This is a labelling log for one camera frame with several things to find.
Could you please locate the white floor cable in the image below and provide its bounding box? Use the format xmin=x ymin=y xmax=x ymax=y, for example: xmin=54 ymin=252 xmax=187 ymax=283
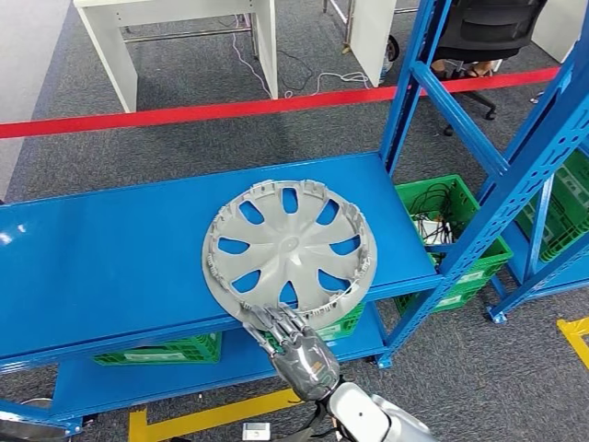
xmin=230 ymin=15 xmax=369 ymax=100

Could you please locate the white cabinet panel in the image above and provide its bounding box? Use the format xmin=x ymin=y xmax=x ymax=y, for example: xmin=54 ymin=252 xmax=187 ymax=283
xmin=532 ymin=0 xmax=589 ymax=65

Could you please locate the red barrier belt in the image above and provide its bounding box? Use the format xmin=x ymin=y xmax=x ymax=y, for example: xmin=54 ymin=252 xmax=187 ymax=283
xmin=0 ymin=66 xmax=560 ymax=142

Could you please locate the person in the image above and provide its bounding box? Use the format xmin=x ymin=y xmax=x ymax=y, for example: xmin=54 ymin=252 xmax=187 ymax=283
xmin=430 ymin=57 xmax=502 ymax=80

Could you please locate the green plastic crate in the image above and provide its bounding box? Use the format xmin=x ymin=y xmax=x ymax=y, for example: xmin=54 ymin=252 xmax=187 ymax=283
xmin=538 ymin=222 xmax=589 ymax=264
xmin=264 ymin=303 xmax=365 ymax=355
xmin=514 ymin=149 xmax=589 ymax=245
xmin=92 ymin=331 xmax=223 ymax=367
xmin=395 ymin=283 xmax=484 ymax=317

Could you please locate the blue metal shelf rack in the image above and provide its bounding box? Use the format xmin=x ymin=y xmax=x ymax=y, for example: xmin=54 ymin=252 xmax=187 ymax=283
xmin=0 ymin=0 xmax=589 ymax=437
xmin=478 ymin=0 xmax=589 ymax=324

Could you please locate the white device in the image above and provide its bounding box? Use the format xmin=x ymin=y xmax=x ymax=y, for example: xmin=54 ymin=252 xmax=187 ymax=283
xmin=414 ymin=218 xmax=454 ymax=247

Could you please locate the grey plastic wheel hubcap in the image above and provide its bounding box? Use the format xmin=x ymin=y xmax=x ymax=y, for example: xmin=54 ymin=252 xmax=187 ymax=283
xmin=201 ymin=179 xmax=379 ymax=333

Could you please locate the black office chair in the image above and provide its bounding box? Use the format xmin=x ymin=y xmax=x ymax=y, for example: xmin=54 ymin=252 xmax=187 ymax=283
xmin=432 ymin=0 xmax=549 ymax=136

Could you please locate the black cable bundle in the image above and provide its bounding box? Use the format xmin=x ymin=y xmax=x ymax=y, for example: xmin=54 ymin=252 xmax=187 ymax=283
xmin=409 ymin=184 xmax=456 ymax=249

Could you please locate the white desk with metal frame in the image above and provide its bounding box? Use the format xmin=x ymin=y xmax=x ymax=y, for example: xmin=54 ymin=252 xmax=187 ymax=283
xmin=321 ymin=0 xmax=397 ymax=88

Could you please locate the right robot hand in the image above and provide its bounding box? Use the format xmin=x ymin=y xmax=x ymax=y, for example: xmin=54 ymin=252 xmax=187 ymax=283
xmin=242 ymin=303 xmax=342 ymax=404

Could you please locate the green crate with cables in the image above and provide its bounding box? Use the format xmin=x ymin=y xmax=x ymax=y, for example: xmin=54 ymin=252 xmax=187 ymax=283
xmin=394 ymin=175 xmax=514 ymax=294

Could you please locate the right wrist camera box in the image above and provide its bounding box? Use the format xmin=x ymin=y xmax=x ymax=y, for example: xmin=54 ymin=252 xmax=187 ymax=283
xmin=242 ymin=422 xmax=270 ymax=442

